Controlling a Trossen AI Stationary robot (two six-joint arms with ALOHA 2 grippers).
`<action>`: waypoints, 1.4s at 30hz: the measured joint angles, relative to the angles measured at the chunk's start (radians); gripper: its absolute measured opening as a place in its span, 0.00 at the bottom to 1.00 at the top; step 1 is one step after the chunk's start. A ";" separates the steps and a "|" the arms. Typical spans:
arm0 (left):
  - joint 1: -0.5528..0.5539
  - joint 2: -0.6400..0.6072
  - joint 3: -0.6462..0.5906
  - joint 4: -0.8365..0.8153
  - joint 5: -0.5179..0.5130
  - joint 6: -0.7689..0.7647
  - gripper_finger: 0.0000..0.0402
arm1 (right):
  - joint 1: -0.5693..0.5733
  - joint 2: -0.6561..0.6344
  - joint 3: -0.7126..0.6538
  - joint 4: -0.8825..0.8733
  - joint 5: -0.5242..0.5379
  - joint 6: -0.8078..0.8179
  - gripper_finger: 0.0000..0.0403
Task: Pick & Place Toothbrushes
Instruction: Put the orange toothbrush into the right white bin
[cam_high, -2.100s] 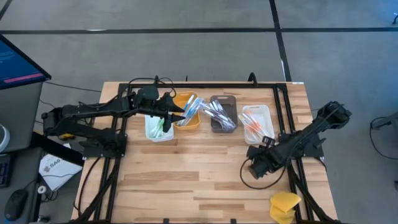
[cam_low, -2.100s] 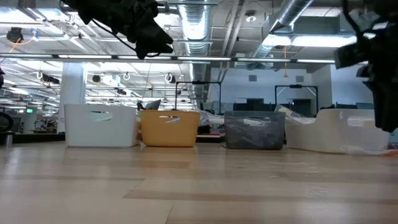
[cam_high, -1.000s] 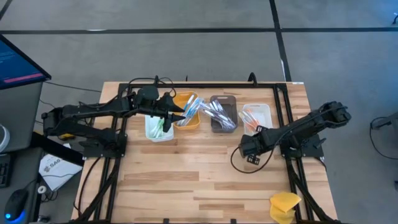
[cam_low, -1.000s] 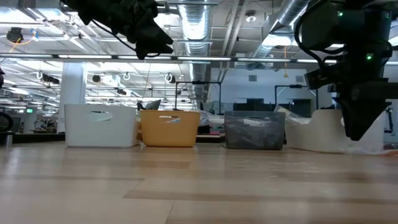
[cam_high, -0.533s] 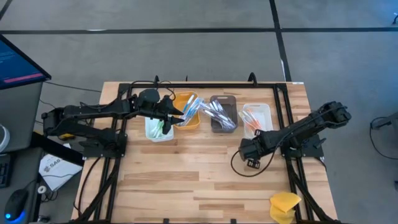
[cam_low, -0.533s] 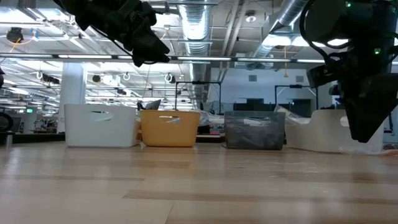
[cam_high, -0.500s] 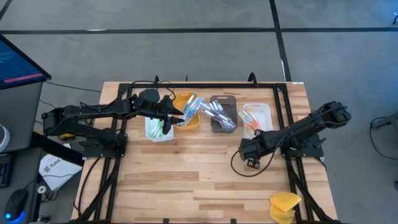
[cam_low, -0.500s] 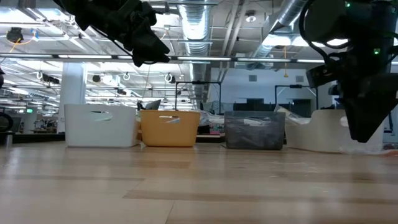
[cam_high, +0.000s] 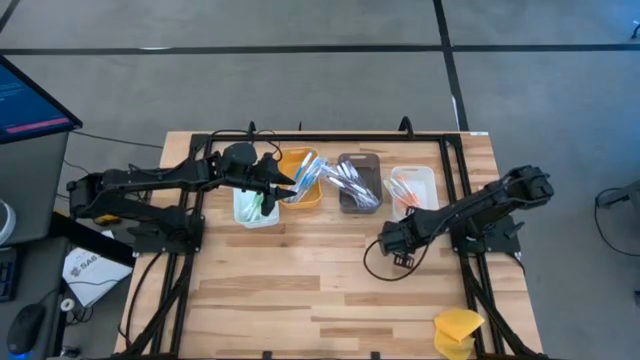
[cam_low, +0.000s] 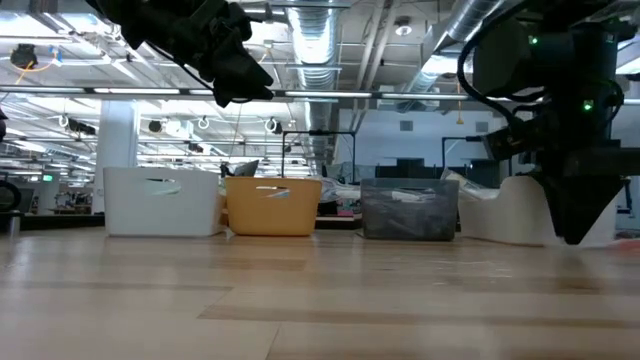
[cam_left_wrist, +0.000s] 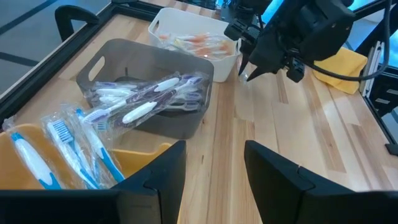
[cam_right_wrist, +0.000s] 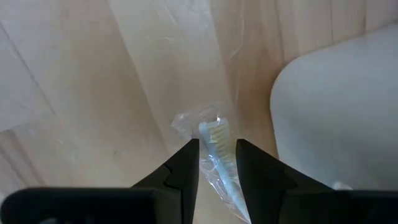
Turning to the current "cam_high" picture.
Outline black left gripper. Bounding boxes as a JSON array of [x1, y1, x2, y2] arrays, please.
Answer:
[[218, 152, 298, 218]]

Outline orange plastic bin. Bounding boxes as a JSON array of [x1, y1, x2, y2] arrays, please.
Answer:
[[277, 146, 324, 210]]

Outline white plastic bin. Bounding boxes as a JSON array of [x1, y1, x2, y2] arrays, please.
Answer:
[[232, 185, 281, 230], [388, 165, 441, 222]]

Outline dark translucent plastic bin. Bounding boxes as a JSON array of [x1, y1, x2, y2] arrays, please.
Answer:
[[337, 152, 384, 215]]

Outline grey metal stand leg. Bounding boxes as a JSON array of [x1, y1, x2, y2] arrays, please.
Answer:
[[595, 179, 640, 210]]

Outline grey desk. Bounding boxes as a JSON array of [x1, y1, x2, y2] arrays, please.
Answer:
[[0, 130, 71, 360]]

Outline computer monitor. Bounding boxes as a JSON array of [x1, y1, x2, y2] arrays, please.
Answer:
[[0, 53, 85, 146]]

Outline white round object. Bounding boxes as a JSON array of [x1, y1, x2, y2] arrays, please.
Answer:
[[0, 198, 17, 247]]

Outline black keyboard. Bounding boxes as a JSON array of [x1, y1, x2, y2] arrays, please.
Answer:
[[0, 246, 20, 303]]

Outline black computer mouse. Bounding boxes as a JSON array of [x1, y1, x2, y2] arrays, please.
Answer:
[[6, 302, 47, 357]]

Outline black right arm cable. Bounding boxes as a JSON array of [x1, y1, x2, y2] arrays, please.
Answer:
[[362, 238, 432, 283]]

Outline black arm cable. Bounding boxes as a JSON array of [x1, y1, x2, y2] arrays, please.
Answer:
[[362, 238, 432, 283], [198, 128, 284, 164]]

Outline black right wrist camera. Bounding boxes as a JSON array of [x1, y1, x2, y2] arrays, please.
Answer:
[[378, 223, 408, 257]]

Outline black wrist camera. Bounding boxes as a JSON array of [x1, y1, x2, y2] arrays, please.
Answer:
[[378, 223, 408, 257], [222, 141, 259, 174]]

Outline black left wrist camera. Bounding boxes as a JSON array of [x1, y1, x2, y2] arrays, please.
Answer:
[[222, 141, 259, 174]]

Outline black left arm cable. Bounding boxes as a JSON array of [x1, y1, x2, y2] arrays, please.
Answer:
[[198, 128, 284, 164]]

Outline black floor cable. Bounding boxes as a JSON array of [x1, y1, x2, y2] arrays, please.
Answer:
[[117, 252, 166, 351], [593, 187, 640, 259]]

